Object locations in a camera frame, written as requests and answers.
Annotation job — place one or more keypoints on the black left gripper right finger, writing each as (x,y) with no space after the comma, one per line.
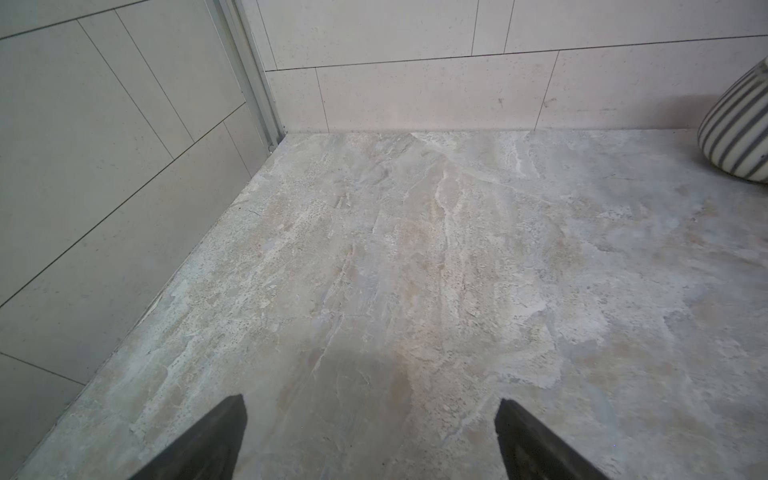
(530,450)

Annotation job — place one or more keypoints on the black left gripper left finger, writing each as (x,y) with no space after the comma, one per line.
(207,450)

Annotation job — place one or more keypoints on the striped white ceramic cup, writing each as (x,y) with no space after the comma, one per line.
(733,133)

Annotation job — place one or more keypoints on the metal corner frame post left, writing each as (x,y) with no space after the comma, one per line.
(237,38)

